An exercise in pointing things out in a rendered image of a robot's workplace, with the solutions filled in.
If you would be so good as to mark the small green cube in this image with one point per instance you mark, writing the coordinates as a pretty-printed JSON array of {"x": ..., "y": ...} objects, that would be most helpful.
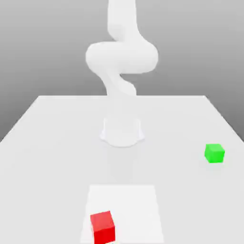
[{"x": 214, "y": 153}]

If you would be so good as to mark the small red cube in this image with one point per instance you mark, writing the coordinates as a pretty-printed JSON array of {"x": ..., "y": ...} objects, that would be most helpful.
[{"x": 103, "y": 226}]

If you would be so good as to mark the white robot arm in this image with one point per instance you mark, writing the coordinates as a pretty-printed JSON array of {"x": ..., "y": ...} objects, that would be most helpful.
[{"x": 122, "y": 57}]

